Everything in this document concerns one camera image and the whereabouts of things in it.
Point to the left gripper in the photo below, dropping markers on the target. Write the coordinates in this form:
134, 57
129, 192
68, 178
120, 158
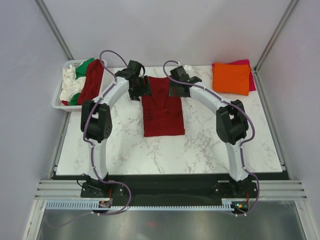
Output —
145, 91

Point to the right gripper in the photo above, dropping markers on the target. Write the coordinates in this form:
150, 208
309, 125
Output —
171, 89

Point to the dark red t-shirt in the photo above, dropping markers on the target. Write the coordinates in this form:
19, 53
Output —
162, 114

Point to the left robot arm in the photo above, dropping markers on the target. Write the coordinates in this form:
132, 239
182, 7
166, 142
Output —
96, 120

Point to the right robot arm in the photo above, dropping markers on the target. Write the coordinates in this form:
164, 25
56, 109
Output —
231, 122

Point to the dark red shirt in basket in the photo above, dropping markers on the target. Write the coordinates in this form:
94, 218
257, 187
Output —
94, 75

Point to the folded orange t-shirt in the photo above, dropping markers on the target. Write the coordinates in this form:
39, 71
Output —
231, 78

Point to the green t-shirt in basket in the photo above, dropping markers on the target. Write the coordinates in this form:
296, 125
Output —
81, 88

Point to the white t-shirt in basket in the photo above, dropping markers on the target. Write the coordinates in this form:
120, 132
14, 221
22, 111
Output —
67, 88

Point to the folded pink t-shirt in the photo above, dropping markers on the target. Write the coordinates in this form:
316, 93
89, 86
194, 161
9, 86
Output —
251, 75

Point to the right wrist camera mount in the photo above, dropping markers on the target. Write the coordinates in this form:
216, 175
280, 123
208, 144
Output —
186, 67

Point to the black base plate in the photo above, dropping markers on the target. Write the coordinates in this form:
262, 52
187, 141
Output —
166, 189

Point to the white slotted cable duct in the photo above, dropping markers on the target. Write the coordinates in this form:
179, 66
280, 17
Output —
99, 205

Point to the left aluminium frame post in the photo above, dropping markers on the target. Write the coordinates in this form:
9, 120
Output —
54, 28

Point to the aluminium frame post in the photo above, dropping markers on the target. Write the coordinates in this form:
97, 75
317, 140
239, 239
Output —
54, 28
276, 33

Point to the aluminium front rail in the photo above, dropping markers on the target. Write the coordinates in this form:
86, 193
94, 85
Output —
270, 190

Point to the right aluminium frame post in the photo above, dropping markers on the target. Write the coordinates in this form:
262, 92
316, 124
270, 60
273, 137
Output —
276, 33

